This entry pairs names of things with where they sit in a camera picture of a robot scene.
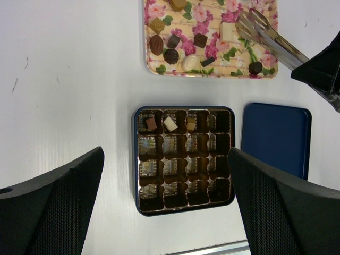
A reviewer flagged small black bar chocolate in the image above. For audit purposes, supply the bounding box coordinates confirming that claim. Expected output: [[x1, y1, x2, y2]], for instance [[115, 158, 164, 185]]
[[201, 57, 215, 67]]

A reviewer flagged blue box lid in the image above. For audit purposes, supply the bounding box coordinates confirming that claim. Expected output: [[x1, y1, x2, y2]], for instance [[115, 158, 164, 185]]
[[241, 103, 312, 180]]

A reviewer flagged aluminium frame rail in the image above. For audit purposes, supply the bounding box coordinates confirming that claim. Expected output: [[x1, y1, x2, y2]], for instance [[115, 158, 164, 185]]
[[173, 240, 251, 255]]

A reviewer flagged dark round chocolate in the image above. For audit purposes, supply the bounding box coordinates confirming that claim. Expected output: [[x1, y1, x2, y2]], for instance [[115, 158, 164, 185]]
[[248, 61, 263, 75]]

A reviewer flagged dark brown cube chocolate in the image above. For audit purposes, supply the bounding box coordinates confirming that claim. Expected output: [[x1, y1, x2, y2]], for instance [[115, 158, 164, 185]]
[[167, 34, 181, 49]]

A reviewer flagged tan fluted chocolate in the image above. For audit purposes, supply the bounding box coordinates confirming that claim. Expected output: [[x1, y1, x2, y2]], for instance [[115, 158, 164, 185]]
[[168, 0, 186, 12]]

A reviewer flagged tan leaf chocolate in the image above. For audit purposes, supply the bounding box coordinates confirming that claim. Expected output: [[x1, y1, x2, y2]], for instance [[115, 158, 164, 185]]
[[149, 18, 165, 35]]

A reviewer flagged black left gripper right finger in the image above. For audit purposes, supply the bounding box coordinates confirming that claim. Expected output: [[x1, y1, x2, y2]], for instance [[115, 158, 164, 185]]
[[228, 148, 339, 254]]

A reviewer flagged dark square chocolate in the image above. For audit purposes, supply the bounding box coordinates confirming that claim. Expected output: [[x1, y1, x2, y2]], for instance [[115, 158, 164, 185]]
[[193, 33, 208, 48]]

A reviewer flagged caramel chocolate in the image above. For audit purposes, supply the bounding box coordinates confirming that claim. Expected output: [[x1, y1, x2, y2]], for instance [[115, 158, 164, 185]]
[[186, 118, 196, 132]]

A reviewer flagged dark rose chocolate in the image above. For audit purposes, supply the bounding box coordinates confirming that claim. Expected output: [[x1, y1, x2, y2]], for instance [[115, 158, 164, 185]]
[[163, 48, 179, 64]]

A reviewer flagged blue chocolate box with tray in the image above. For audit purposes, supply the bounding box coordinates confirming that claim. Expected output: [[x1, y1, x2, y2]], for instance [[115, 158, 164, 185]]
[[132, 106, 235, 216]]

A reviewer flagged white oval chocolate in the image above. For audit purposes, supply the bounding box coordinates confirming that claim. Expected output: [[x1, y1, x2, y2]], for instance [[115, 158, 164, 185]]
[[181, 54, 199, 72]]

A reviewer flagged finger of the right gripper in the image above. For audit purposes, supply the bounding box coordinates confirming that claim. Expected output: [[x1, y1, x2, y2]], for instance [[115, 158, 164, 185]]
[[291, 35, 339, 96]]

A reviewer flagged pink brown chocolate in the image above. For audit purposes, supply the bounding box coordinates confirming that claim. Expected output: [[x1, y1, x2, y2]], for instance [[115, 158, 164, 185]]
[[146, 117, 157, 130]]

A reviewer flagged floral serving tray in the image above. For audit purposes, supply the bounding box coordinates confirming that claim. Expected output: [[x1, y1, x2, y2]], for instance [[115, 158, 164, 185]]
[[144, 1, 278, 79]]

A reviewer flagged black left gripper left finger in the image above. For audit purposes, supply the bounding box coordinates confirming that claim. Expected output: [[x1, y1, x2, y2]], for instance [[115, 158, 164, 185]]
[[1, 147, 105, 254]]

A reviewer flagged white rectangular chocolate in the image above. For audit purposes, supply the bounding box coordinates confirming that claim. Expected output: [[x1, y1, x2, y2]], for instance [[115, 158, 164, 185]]
[[219, 22, 238, 42]]

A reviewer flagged brown oval chocolate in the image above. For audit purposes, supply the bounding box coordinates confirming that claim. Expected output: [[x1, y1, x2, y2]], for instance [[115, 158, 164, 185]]
[[149, 35, 164, 56]]

